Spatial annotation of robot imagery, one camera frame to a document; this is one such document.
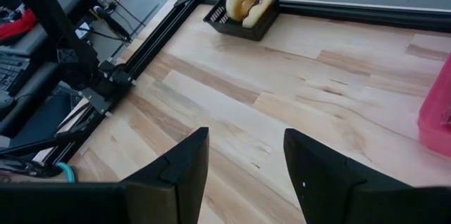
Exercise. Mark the black mesh basket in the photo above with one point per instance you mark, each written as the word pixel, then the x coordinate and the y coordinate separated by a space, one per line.
pixel 246 32

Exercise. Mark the chocolate glazed toy donut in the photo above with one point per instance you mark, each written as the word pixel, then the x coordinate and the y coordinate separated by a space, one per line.
pixel 259 12

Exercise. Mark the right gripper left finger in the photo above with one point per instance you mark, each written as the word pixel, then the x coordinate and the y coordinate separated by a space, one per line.
pixel 169 196

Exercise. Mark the black keyboard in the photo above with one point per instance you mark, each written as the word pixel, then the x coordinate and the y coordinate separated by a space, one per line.
pixel 14 72

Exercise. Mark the pink plastic tray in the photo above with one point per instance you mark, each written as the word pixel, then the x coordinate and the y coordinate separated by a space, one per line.
pixel 437 118

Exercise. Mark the white paper sheet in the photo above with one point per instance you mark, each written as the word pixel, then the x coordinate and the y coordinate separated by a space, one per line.
pixel 72 118

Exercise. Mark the pink glazed toy donut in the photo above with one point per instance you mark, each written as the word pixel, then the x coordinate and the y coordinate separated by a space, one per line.
pixel 234 5

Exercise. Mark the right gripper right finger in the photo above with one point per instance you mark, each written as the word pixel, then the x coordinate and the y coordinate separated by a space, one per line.
pixel 338 188

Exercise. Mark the red cloth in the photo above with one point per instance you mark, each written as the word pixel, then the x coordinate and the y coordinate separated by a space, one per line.
pixel 17 26

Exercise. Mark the black aluminium table frame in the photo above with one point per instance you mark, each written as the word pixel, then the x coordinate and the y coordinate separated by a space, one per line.
pixel 352 14

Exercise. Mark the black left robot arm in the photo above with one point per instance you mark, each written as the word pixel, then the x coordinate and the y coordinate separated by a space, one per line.
pixel 53 16

